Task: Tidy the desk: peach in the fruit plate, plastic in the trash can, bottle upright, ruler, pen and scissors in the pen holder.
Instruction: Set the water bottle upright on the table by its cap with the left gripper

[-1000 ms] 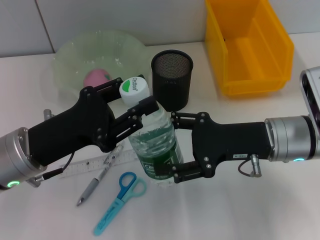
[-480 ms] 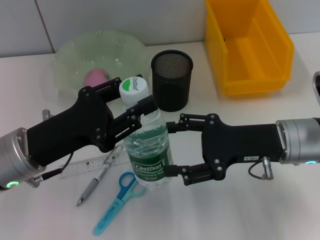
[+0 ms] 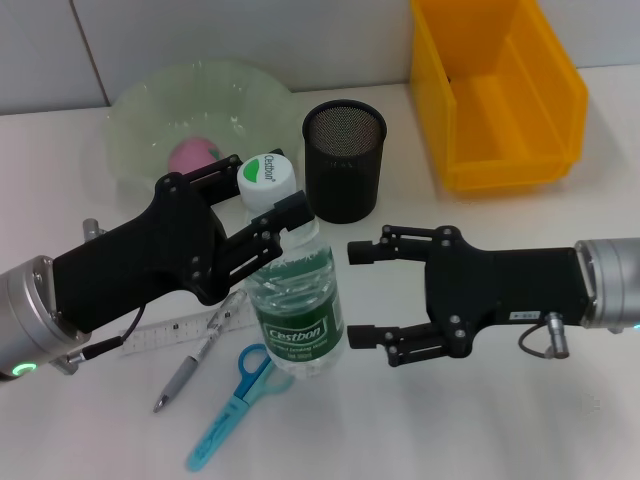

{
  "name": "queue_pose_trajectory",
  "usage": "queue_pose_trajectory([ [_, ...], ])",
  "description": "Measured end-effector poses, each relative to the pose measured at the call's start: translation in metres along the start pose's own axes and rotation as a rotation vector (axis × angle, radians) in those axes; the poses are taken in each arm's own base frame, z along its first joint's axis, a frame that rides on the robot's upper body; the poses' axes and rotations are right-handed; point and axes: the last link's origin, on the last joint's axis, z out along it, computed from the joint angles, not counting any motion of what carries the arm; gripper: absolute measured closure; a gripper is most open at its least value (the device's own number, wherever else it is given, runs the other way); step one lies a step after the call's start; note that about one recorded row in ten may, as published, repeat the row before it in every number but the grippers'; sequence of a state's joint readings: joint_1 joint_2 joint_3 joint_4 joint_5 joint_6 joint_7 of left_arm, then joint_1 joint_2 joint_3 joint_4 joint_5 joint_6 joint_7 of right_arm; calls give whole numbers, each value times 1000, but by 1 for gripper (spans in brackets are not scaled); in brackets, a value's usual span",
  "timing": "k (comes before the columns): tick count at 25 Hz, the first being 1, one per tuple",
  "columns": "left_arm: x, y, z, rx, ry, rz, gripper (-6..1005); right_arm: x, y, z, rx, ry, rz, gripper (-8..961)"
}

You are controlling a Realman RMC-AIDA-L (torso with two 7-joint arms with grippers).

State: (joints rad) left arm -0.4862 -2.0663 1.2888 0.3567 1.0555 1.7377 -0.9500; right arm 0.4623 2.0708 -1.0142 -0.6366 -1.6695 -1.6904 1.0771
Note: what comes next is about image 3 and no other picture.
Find grey clear pen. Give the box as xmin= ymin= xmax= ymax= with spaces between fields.
xmin=152 ymin=288 xmax=249 ymax=415

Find black mesh pen holder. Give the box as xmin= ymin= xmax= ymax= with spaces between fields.
xmin=301 ymin=99 xmax=389 ymax=225

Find yellow plastic bin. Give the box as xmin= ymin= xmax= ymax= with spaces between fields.
xmin=409 ymin=0 xmax=589 ymax=194

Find clear plastic ruler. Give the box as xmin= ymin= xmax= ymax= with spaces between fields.
xmin=118 ymin=299 xmax=256 ymax=359

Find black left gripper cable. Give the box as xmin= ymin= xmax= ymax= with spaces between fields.
xmin=59 ymin=305 xmax=146 ymax=377

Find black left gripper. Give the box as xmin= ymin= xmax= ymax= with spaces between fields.
xmin=52 ymin=154 xmax=316 ymax=334

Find green glass fruit plate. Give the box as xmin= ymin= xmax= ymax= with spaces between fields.
xmin=102 ymin=59 xmax=301 ymax=196

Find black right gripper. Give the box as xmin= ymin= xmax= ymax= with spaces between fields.
xmin=346 ymin=224 xmax=591 ymax=369

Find blue scissors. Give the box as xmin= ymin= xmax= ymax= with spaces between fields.
xmin=187 ymin=343 xmax=295 ymax=473

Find clear green-label water bottle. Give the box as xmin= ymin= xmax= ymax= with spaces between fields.
xmin=237 ymin=153 xmax=346 ymax=381

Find pink peach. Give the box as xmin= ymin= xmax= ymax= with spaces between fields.
xmin=167 ymin=138 xmax=225 ymax=176

